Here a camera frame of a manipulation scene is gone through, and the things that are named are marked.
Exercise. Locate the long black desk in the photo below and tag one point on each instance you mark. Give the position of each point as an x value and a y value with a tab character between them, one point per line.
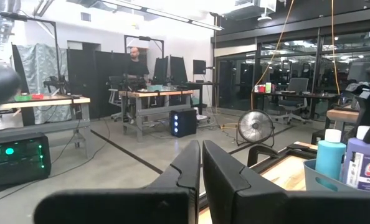
297	94

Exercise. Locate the large purple paint bottle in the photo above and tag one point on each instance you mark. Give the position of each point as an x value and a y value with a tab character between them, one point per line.
359	152

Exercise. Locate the red box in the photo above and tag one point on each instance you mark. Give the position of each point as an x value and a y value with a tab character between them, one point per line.
260	89

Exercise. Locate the black camera rig frame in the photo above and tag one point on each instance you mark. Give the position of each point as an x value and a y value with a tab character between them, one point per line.
17	16
144	38

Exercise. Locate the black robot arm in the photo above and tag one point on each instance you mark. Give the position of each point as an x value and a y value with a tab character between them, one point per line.
55	84

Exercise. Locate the computer tower blue lights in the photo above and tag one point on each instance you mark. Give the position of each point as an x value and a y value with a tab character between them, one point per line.
186	124

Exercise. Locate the red tray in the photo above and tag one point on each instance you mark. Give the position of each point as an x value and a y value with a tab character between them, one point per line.
37	96

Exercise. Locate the white frame office chair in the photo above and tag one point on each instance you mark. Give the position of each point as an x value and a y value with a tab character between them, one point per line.
113	98

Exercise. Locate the black monitor on arm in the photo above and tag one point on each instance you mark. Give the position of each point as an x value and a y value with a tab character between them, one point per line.
199	67

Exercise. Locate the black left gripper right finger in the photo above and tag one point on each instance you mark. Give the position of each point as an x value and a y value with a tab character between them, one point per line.
235	202

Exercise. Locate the black monitor back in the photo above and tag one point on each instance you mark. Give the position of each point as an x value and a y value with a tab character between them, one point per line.
178	70
160	70

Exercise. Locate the person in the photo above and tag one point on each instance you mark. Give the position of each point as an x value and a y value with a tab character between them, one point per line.
137	67

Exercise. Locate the wooden top workbench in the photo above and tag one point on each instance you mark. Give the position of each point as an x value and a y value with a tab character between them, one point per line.
157	92
342	115
48	101

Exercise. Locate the grey cloth cover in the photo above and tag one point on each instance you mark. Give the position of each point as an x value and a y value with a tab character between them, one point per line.
41	74

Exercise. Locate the grey office chair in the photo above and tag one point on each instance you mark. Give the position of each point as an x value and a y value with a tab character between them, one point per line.
298	84

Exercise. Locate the round metal floor fan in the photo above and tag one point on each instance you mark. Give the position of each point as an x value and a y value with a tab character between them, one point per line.
255	127

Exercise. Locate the green box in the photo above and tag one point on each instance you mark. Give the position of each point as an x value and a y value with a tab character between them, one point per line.
268	87

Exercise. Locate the green tray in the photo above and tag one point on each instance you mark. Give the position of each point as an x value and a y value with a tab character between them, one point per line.
23	97

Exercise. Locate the computer tower green lights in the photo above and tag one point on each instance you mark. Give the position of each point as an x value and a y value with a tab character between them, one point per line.
17	168

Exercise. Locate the large light blue paint bottle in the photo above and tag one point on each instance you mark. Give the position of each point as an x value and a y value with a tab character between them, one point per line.
329	158

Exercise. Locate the long ceiling light strip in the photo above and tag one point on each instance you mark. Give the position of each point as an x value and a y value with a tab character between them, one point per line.
203	25

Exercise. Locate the black standing desk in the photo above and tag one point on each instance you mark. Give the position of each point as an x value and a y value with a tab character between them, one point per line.
200	83

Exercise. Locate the black room divider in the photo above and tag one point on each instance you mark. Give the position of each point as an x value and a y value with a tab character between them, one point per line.
91	84

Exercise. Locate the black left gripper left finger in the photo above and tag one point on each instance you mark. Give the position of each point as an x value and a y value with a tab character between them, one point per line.
172	202

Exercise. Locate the teal plastic bin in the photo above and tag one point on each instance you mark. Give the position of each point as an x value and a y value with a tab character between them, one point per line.
312	180

